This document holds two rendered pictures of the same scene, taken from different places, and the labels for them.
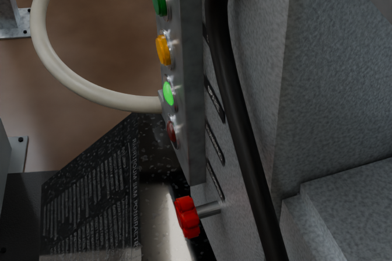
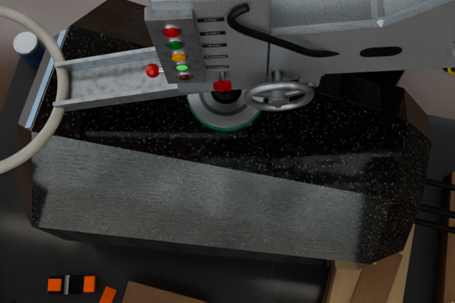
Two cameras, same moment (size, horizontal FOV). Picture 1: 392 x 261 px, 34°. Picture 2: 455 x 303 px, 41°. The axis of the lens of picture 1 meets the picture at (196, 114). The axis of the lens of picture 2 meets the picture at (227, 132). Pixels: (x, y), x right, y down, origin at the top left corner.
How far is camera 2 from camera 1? 0.83 m
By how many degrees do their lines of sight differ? 40
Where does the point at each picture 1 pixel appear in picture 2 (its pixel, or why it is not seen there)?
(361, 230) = (294, 17)
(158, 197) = (110, 134)
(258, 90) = (256, 22)
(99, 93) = (38, 143)
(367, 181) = (275, 7)
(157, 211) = (120, 136)
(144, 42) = not seen: outside the picture
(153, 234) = (135, 143)
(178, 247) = (149, 131)
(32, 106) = not seen: outside the picture
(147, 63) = not seen: outside the picture
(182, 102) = (198, 60)
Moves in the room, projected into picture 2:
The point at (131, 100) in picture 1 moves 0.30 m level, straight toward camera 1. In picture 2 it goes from (51, 124) to (167, 135)
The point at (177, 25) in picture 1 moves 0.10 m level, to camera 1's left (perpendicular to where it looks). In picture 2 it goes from (193, 42) to (179, 93)
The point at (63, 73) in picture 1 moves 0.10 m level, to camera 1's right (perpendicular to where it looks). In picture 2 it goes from (11, 162) to (24, 125)
